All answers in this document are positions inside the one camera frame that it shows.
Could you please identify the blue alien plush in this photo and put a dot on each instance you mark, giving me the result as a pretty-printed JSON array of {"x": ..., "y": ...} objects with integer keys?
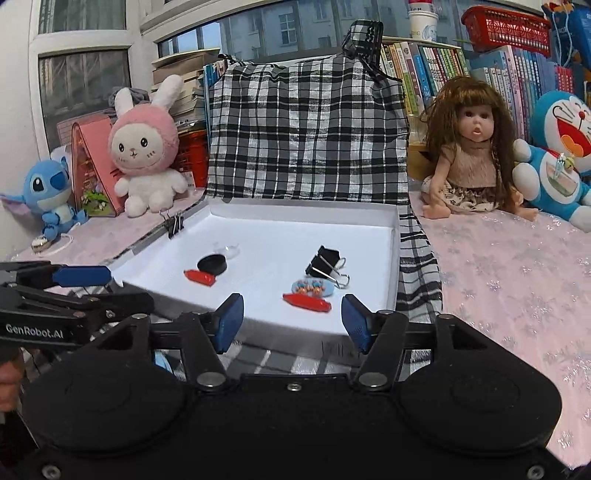
[{"x": 46, "y": 182}]

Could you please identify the large black binder clip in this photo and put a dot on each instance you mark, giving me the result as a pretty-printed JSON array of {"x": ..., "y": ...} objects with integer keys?
[{"x": 323, "y": 267}]

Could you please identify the row of upright books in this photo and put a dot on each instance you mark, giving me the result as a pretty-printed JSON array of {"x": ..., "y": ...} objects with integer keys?
[{"x": 508, "y": 78}]

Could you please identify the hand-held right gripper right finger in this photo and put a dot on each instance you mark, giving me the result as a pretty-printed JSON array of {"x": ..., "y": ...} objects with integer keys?
[{"x": 358, "y": 323}]

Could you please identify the person's left hand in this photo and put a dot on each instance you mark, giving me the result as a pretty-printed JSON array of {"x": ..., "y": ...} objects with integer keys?
[{"x": 7, "y": 385}]

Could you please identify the window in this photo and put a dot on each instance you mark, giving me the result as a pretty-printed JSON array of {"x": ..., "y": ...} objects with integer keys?
[{"x": 277, "y": 27}]

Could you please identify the stack of flat books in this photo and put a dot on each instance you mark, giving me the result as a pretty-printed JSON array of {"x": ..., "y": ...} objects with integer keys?
[{"x": 184, "y": 74}]

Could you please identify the pink toy house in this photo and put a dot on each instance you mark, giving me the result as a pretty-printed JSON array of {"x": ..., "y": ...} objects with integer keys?
[{"x": 87, "y": 161}]

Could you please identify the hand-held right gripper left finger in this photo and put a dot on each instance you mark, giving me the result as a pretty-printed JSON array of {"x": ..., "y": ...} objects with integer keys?
[{"x": 228, "y": 323}]

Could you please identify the brown-haired baby doll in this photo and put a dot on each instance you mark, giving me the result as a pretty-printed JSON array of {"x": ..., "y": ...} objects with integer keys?
[{"x": 471, "y": 166}]

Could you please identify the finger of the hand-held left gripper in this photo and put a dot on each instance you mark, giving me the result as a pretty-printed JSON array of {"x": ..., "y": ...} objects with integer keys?
[
  {"x": 83, "y": 276},
  {"x": 124, "y": 304}
]

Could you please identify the red plastic crate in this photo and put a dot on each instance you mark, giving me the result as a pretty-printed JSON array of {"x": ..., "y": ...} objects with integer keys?
[{"x": 194, "y": 154}]

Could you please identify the black round lid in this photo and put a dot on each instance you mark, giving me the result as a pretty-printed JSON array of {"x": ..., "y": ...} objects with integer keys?
[{"x": 211, "y": 264}]

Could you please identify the long red plastic capsule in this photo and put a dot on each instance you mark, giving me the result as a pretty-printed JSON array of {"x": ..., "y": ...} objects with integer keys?
[{"x": 307, "y": 302}]

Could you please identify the blue beaded hair clip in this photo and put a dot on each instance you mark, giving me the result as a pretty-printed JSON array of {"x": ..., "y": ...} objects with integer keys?
[{"x": 311, "y": 288}]

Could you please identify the white cardboard box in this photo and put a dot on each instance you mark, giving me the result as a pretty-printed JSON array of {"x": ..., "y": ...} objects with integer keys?
[{"x": 277, "y": 240}]

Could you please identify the blue paper bag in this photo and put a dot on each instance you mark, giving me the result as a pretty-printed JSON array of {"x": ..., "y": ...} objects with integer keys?
[{"x": 575, "y": 27}]

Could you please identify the white paper cup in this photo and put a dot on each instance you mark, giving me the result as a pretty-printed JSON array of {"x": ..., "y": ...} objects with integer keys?
[{"x": 422, "y": 25}]

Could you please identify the red mesh basket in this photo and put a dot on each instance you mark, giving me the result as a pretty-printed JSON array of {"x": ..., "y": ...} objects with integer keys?
[{"x": 508, "y": 30}]

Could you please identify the pink bunny plush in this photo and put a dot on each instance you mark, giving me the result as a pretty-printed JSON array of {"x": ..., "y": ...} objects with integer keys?
[{"x": 143, "y": 147}]

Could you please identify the black white plaid cloth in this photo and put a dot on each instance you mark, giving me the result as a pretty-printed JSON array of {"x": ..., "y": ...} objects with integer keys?
[{"x": 300, "y": 138}]

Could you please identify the blue robot cat plush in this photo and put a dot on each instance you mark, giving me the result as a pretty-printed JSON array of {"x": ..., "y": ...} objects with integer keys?
[{"x": 554, "y": 184}]

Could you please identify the small black binder clip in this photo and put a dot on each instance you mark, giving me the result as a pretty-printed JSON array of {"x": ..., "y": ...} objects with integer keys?
[{"x": 174, "y": 225}]

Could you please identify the short red plastic capsule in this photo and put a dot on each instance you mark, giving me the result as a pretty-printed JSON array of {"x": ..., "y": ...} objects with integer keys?
[{"x": 199, "y": 277}]

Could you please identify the grey cloth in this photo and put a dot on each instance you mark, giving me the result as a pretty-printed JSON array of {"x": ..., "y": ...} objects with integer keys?
[{"x": 134, "y": 94}]

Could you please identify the clear plastic dome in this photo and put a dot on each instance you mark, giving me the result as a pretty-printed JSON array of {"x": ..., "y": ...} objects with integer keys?
[{"x": 226, "y": 251}]

